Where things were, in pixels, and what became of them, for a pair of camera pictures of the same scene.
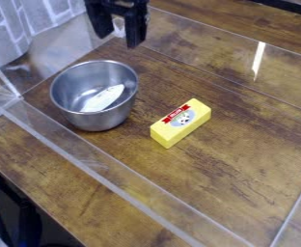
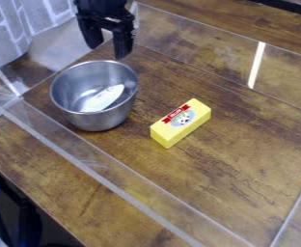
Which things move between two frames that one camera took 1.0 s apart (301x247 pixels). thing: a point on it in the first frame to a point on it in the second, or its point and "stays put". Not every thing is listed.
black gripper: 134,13 to 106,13
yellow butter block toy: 170,128 stays put
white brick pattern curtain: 11,19 stays put
